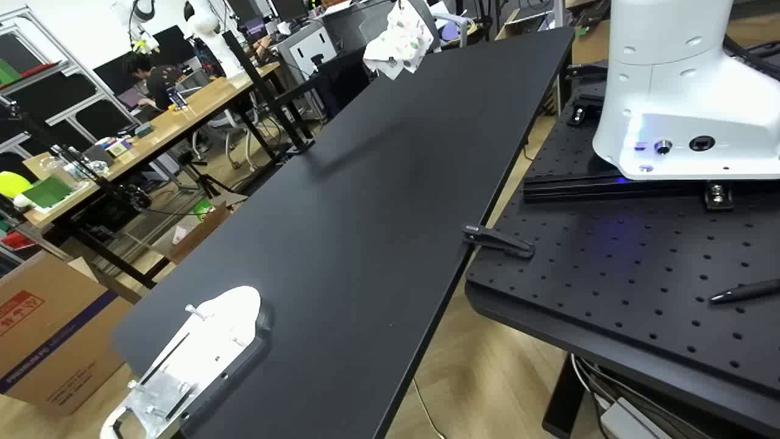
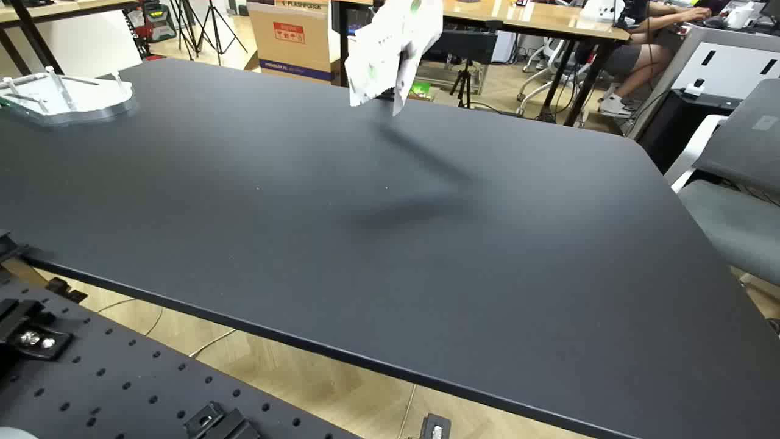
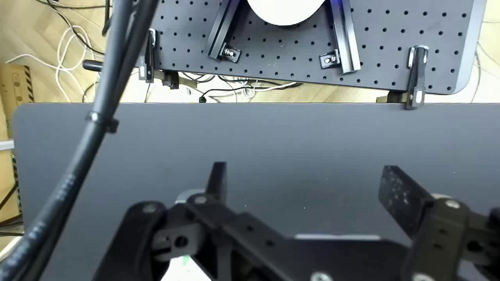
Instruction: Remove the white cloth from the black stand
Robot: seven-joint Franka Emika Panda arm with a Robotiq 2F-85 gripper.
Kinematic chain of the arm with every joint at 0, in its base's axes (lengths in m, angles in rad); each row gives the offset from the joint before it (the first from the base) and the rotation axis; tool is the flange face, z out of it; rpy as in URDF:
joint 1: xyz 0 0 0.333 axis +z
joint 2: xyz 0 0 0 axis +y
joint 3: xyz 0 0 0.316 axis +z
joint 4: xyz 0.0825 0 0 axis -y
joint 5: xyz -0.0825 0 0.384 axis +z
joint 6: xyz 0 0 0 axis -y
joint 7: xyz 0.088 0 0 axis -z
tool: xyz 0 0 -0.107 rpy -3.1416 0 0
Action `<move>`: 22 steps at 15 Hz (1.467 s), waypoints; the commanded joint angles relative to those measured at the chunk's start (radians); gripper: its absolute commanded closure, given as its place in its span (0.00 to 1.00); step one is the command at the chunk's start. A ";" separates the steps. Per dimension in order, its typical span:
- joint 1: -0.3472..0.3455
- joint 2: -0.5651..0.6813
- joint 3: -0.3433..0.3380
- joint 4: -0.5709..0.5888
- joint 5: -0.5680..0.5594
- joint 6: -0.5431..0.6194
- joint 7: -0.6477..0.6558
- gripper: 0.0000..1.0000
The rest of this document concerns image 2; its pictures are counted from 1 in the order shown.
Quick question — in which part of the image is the white cloth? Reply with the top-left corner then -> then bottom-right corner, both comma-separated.
344,0 -> 446,113

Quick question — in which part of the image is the small black tripod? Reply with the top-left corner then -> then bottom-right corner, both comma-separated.
449,55 -> 483,113

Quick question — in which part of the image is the cardboard box with red print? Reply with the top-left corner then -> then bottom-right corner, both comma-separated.
246,0 -> 344,85

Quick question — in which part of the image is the small black clamp silver screw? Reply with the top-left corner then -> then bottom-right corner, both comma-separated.
416,412 -> 455,439

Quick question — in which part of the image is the long wooden desk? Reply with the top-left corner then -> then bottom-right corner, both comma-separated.
441,0 -> 633,129

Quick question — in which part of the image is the tall black tripod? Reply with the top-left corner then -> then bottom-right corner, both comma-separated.
180,0 -> 251,60

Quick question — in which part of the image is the black mounting clamp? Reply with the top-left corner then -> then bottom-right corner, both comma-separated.
184,401 -> 270,439

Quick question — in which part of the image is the seated person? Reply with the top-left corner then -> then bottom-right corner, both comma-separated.
597,0 -> 738,123

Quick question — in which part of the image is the black perforated breadboard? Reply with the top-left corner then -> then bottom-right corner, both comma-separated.
0,270 -> 360,439

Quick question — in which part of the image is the black clamp lever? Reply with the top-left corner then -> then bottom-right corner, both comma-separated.
45,275 -> 91,305

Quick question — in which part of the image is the white board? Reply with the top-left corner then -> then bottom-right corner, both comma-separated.
34,8 -> 146,82

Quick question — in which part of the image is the grey upholstered office chair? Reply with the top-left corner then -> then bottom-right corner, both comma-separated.
675,75 -> 780,288

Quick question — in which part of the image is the grey chair with slotted back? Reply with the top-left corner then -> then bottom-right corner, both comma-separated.
628,24 -> 780,169

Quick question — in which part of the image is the wooden table with black legs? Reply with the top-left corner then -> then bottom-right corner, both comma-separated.
0,0 -> 146,79

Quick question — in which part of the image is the black bracket with silver screws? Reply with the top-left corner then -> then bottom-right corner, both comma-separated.
0,297 -> 76,366

